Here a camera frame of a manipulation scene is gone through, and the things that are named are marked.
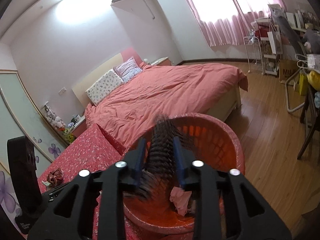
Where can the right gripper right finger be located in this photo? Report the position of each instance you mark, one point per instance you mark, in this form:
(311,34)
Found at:
(247,214)

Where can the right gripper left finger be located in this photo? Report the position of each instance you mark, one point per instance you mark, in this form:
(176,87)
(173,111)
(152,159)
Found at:
(70,215)

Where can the brown red scrunchie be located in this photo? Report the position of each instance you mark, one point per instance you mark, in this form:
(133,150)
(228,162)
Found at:
(55,178)

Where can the pink paper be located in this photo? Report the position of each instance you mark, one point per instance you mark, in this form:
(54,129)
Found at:
(180,199)

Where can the black mesh net bag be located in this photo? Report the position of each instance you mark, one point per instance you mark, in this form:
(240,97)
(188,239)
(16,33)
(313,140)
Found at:
(160,166)

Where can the pale green wrapper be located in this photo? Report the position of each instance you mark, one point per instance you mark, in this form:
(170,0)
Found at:
(46,183)

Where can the sliding wardrobe floral doors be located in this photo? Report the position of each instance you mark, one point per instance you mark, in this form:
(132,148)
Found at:
(19,117)

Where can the stuffed toy stack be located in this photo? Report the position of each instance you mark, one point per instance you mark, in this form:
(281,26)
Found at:
(58,124)

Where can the pink left nightstand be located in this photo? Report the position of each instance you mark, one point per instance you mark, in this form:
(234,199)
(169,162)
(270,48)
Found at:
(79,127)

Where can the red floral tablecloth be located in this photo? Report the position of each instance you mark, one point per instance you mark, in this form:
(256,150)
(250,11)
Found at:
(94,150)

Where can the orange plastic laundry basket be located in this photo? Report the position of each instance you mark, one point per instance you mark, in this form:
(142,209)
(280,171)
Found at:
(216,145)

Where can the beige bed headboard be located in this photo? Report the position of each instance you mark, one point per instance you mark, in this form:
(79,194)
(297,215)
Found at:
(80,88)

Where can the white floral pillow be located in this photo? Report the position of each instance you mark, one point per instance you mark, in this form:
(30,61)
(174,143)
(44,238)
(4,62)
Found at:
(103,87)

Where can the pink striped pillow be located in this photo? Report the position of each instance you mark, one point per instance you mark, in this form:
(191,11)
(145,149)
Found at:
(128,69)

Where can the pink bed duvet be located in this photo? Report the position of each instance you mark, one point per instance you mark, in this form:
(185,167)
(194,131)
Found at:
(169,90)

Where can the brown paper shopping bag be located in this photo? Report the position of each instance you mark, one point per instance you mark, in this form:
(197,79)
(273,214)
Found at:
(286,69)

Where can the yellow bag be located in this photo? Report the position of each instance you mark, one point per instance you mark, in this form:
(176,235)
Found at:
(314,80)

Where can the right nightstand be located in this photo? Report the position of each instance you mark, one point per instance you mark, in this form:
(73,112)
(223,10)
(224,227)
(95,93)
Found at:
(164,61)

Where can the pink window curtain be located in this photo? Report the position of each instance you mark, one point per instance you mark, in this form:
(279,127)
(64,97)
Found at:
(226,22)

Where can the white wire rack shelf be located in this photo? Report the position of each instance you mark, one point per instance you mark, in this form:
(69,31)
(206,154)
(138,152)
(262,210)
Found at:
(263,47)

